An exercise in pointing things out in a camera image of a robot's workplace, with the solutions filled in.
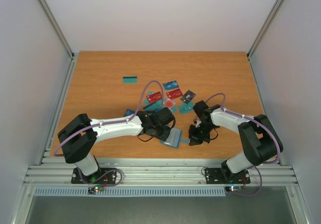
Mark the left controller board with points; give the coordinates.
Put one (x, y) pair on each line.
(95, 189)

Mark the blue card top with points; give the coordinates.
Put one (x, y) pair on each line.
(171, 85)

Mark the teal card right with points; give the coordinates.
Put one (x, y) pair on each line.
(186, 107)

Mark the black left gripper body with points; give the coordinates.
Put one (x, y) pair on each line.
(161, 135)

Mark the black VIP card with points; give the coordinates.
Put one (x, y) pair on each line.
(187, 97)

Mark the teal card black stripe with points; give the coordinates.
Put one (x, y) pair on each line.
(129, 79)

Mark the red card right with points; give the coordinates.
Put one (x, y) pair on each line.
(175, 93)

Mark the right controller board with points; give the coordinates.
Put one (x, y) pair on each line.
(234, 188)

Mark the controller board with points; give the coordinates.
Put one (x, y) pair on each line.
(95, 189)
(234, 188)

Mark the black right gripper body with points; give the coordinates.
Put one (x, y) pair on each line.
(196, 137)

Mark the dark blue card left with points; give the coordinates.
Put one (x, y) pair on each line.
(128, 112)

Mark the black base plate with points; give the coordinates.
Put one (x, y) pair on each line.
(102, 176)
(215, 176)

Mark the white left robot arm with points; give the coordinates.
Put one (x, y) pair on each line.
(82, 133)

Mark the red card left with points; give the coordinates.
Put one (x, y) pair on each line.
(154, 97)

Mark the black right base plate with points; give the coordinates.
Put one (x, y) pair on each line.
(215, 176)

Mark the teal card with signature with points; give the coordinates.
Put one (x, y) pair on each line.
(155, 106)

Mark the grey slotted cable duct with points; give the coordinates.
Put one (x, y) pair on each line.
(133, 192)

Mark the white card red circle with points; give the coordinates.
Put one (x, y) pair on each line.
(170, 104)

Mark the teal leather card holder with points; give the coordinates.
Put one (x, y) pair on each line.
(175, 139)

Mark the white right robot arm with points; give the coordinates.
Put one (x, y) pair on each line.
(258, 137)

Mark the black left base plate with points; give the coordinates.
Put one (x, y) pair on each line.
(102, 176)

